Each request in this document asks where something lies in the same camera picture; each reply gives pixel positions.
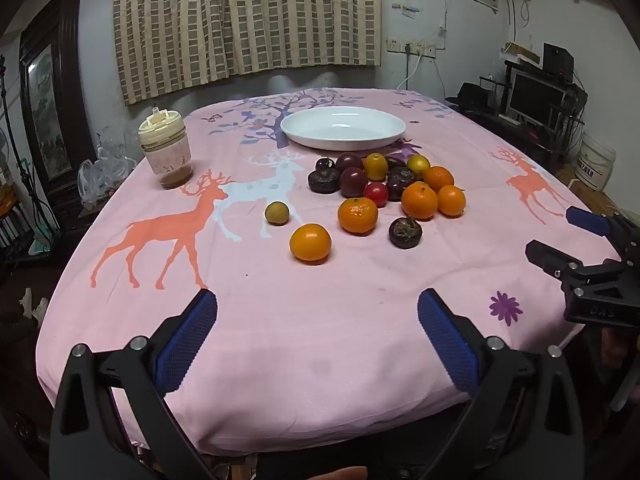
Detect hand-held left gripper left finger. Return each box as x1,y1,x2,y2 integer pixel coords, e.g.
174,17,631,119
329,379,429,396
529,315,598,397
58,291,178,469
49,287,219,480

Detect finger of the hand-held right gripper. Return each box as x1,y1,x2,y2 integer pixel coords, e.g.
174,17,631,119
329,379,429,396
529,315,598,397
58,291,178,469
525,239,627,284
566,205,640,257

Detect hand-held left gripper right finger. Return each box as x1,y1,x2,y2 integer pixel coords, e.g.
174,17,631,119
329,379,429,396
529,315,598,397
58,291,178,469
416,287,587,480

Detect small orange mandarin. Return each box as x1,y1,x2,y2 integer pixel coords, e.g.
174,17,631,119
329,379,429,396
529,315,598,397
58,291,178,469
422,166,455,193
437,185,467,218
400,181,439,220

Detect dark mangosteen front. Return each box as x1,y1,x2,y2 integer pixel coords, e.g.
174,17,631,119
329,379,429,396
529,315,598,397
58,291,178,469
388,216,423,249

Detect tan longan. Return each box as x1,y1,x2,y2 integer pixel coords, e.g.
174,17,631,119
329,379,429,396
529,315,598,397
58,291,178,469
265,201,291,226

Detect smooth round orange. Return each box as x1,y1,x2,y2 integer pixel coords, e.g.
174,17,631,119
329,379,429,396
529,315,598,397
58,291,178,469
289,223,333,263

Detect rough-skinned mandarin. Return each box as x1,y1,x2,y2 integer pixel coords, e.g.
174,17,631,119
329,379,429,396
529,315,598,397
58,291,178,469
337,196,379,235

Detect dark brown water chestnut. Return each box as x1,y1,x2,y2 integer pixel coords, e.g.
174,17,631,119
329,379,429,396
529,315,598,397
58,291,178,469
307,169,342,194
386,166,416,201

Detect red cherry tomato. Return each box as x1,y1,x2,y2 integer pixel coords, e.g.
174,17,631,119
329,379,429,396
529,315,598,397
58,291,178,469
364,182,389,208

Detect small yellow-orange kumquat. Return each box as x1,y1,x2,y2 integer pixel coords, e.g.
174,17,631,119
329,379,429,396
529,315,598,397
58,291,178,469
363,153,389,181

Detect white oval plate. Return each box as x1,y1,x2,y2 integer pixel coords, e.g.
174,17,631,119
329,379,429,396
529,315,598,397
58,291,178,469
280,106,407,151

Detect person's left hand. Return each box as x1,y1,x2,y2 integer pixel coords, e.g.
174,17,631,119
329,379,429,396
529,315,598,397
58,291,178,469
320,466,369,480

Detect white plastic bucket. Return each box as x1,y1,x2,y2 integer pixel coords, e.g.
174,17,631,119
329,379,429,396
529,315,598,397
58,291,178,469
574,132,617,192

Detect dark computer desk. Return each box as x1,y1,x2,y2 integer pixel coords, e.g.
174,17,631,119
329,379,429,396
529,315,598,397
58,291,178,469
450,60,586,171

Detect pink deer-print tablecloth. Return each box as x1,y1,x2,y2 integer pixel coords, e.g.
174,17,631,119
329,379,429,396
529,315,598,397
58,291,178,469
36,87,626,456

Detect computer monitor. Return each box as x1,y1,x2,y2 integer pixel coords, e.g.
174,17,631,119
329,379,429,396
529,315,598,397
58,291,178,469
507,70,568,123

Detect black box speaker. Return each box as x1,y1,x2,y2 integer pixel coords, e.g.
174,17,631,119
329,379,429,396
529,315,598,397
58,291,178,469
542,42,575,83

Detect black hat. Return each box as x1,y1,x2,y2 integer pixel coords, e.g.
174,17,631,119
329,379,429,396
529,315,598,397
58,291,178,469
445,82,493,111

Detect clear jar with cream lid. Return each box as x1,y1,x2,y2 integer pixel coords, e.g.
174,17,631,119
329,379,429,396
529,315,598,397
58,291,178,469
138,107,193,190

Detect clear plastic bag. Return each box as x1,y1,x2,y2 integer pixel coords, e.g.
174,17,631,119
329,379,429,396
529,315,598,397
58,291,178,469
77,125,138,211

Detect row of books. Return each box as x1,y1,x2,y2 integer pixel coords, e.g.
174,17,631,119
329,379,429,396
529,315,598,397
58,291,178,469
0,200,32,252

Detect dark wood framed picture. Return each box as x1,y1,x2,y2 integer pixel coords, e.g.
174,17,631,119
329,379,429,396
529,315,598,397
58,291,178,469
19,0,83,196

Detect beige checked curtain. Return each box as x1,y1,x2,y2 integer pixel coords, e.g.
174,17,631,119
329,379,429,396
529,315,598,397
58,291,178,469
114,0,383,106

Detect white power cable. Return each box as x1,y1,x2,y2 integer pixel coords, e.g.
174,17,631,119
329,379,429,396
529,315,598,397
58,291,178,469
399,52,422,92

